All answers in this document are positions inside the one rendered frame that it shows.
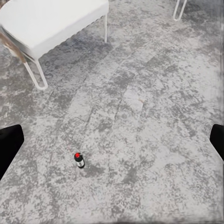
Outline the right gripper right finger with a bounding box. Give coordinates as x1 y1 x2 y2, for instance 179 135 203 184
210 124 224 161

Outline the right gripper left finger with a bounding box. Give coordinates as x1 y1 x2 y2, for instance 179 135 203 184
0 124 24 180

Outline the insectifuge atomizer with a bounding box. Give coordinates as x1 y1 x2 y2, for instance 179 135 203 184
74 153 85 168

